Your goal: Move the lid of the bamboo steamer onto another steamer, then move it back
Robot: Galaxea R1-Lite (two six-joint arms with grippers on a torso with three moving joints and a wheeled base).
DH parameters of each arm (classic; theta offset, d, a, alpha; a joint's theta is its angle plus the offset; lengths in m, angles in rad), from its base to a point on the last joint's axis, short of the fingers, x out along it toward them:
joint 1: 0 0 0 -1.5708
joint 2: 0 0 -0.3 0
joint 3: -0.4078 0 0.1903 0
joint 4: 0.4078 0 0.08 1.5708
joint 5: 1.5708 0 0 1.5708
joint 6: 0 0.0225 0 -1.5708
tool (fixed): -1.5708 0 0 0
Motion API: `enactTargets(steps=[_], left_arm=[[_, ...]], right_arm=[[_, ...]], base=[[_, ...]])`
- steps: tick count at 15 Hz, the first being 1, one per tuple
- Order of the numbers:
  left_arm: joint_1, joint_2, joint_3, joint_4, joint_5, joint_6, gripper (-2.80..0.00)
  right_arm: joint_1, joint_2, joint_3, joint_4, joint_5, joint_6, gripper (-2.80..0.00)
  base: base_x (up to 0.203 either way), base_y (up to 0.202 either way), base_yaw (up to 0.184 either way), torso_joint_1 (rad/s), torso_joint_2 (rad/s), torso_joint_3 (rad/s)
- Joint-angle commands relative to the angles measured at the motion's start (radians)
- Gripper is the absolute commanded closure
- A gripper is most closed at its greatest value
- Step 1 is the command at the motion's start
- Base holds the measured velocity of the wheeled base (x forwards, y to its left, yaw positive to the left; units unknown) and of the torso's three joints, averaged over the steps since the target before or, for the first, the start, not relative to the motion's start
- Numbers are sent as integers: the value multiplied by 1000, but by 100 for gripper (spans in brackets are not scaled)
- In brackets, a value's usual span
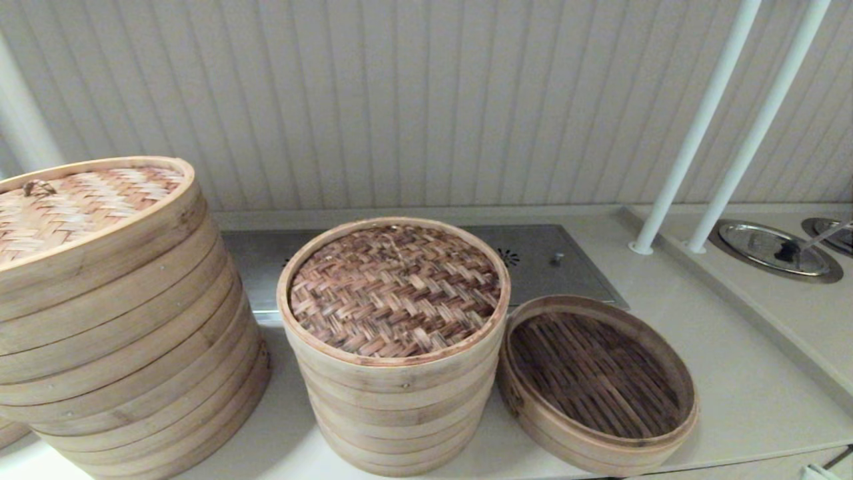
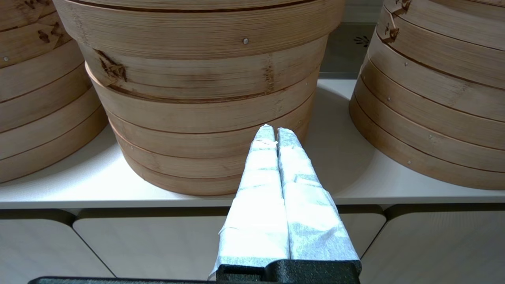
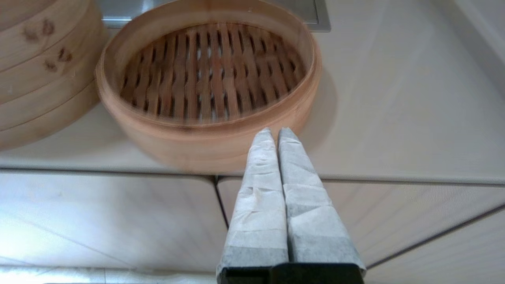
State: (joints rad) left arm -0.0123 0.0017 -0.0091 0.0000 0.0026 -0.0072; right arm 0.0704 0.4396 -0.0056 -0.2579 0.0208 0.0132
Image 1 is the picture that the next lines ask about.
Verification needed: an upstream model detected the dark woven bamboo steamer lid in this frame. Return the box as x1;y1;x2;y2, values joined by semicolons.
277;217;512;394

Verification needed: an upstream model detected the narrow bamboo steamer stack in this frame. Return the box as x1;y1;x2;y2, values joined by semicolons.
293;347;500;477

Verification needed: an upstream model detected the single bamboo steamer tray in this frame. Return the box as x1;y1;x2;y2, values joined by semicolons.
496;295;700;478

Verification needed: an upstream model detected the tall wide bamboo steamer stack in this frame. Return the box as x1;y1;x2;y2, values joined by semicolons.
0;213;272;480

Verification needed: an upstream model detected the round stainless steel pot lid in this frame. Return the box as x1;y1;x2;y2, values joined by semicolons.
708;220;844;284
801;217;853;259

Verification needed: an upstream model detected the light woven bamboo steamer lid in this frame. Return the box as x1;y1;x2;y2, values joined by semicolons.
0;157;219;322

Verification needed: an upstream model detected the stainless steel steam plate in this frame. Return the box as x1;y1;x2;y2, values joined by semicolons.
220;225;630;327

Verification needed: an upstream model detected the white metal pole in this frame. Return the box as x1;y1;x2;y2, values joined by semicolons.
628;0;762;256
686;0;832;255

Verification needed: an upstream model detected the thick white pipe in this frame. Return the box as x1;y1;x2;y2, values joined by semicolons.
0;33;67;174

